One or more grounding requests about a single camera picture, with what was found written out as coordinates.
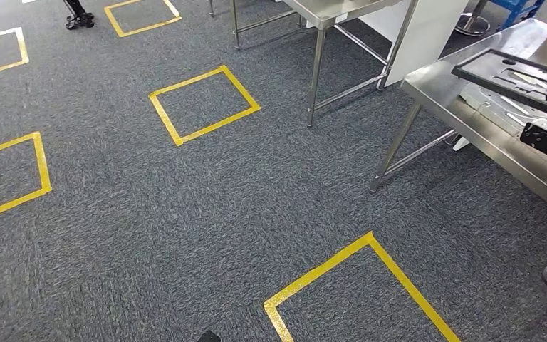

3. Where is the white cabinet panel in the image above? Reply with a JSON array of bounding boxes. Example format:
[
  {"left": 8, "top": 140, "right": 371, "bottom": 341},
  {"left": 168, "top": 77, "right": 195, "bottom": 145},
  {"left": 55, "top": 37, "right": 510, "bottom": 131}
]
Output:
[{"left": 358, "top": 0, "right": 470, "bottom": 88}]

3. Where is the blue metal shelf rack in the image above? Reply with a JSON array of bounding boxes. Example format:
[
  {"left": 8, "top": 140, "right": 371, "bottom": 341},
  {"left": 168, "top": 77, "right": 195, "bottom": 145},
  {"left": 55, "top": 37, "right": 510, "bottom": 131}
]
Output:
[{"left": 489, "top": 0, "right": 547, "bottom": 29}]

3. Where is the yellow floor tape square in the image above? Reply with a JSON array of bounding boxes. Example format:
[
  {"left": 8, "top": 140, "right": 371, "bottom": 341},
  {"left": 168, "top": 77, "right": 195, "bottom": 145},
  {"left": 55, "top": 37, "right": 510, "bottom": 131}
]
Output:
[
  {"left": 103, "top": 0, "right": 183, "bottom": 38},
  {"left": 148, "top": 65, "right": 261, "bottom": 147}
]

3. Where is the aluminium machined plate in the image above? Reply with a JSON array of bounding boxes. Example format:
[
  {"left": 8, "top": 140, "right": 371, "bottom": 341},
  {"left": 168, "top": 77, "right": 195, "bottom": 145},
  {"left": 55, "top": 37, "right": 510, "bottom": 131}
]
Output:
[{"left": 459, "top": 80, "right": 547, "bottom": 143}]

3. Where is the black plastic car part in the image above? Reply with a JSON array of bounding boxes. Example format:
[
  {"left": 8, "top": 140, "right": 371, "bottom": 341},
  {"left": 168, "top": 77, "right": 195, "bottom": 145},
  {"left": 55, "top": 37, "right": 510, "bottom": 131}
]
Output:
[{"left": 451, "top": 48, "right": 547, "bottom": 126}]

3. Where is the stainless steel table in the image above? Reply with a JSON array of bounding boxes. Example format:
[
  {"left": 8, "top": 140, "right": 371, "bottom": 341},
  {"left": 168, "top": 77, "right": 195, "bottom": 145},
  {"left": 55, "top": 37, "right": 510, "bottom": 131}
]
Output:
[{"left": 231, "top": 0, "right": 421, "bottom": 128}]

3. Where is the black wheeled stand foot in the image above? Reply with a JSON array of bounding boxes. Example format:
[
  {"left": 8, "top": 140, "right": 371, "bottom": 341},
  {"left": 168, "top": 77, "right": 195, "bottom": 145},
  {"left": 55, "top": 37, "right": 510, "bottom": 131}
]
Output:
[{"left": 63, "top": 0, "right": 95, "bottom": 30}]

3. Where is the stainless steel workbench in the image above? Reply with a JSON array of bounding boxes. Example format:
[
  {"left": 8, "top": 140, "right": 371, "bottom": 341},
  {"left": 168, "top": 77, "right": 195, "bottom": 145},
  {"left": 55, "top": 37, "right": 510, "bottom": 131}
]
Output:
[{"left": 368, "top": 18, "right": 547, "bottom": 223}]

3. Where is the chrome stanchion base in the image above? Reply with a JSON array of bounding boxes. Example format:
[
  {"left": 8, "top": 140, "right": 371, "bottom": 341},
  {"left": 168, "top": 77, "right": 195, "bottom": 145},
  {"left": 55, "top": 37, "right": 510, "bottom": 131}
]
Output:
[{"left": 454, "top": 0, "right": 491, "bottom": 37}]

